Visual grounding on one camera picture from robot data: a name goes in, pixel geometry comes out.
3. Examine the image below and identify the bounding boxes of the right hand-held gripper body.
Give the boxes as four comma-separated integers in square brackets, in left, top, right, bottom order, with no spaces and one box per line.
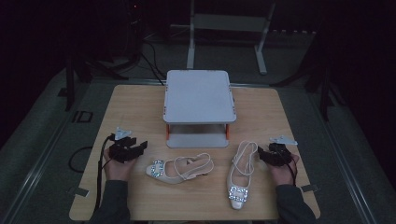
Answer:
[268,135,299,167]

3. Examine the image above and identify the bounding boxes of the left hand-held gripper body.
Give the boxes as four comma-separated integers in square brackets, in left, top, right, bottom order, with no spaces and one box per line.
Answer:
[106,126,138,163]

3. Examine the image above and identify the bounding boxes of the white slingback shoe rhinestone buckle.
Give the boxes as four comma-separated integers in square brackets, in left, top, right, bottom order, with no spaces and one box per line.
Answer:
[226,140,260,210]
[145,152,215,185]

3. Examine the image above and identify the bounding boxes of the grey two-tier shoe rack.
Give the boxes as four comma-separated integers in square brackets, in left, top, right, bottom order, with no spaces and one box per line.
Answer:
[163,69,237,149]

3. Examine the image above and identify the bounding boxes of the person's left hand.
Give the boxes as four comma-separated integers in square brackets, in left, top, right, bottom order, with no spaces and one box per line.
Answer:
[103,147,138,182]

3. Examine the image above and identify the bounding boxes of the person's right hand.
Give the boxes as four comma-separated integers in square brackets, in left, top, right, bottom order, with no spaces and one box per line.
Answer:
[268,154,301,187]

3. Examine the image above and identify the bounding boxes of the grey tape piece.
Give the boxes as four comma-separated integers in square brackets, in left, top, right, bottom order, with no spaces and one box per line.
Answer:
[300,184,320,193]
[74,187,91,198]

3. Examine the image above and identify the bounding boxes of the black metal stand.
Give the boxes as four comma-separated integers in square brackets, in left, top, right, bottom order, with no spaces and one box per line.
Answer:
[64,55,94,112]
[270,31,347,123]

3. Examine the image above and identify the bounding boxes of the dark equipment with red light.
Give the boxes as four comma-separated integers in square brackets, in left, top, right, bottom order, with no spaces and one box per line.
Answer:
[116,0,146,64]

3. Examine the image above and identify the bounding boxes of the white power strip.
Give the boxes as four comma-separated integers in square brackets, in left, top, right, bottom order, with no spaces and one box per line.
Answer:
[270,29,318,35]

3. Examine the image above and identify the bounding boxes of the white metal stand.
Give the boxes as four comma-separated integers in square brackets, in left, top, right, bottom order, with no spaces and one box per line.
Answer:
[186,0,276,76]

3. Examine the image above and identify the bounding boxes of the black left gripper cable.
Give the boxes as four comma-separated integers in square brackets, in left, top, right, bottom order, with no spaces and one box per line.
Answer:
[93,133,117,216]

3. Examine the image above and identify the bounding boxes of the black cable loop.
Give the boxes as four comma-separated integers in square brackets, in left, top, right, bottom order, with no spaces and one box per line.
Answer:
[67,146,94,174]

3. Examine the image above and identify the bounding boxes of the black floor cables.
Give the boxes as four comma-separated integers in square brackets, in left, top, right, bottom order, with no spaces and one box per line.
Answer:
[139,39,166,87]

